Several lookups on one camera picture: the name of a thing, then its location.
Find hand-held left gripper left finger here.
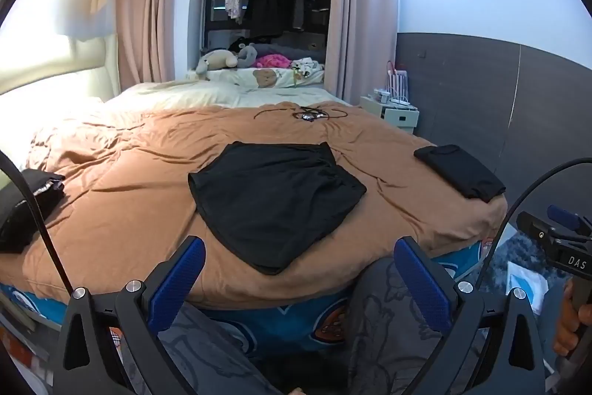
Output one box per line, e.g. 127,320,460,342
48,236,206,395

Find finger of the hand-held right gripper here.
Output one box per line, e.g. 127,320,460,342
516,210,556,241
547,205,582,233

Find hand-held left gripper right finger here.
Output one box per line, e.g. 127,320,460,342
394,236,549,395

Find black pants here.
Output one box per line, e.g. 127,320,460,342
188,141,367,275

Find person's right hand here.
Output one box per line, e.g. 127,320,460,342
553,278,592,359

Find white plastic bag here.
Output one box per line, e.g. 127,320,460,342
506,261,550,316

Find person's grey patterned trouser legs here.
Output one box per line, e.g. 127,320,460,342
152,257,468,395

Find folded black garment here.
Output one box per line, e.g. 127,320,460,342
413,144,507,204

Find blue printed bed sheet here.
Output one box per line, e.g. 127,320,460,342
0,233,505,359

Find brown blanket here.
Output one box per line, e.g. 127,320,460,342
21,101,508,298

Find white nightstand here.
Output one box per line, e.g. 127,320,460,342
360,95,421,135

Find folded black clothes with stripe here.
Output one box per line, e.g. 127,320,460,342
0,168,66,254

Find cream bed sheet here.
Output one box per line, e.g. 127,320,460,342
104,79,352,111

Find white striped gift bag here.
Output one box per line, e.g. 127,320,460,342
387,60,410,103

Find beige plush toy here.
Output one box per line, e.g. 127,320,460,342
195,49,239,76

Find grey plush toy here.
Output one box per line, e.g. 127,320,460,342
237,43,259,69

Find pink plush cloth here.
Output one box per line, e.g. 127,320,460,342
256,53,292,70

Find white padded headboard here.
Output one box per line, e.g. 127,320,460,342
0,33,122,105

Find pink curtain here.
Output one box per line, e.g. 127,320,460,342
324,0,402,106
115,0,205,96

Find black cable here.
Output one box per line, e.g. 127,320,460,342
476,158,592,285
0,150,76,293

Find glasses with black cord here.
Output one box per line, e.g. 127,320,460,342
253,103,349,123

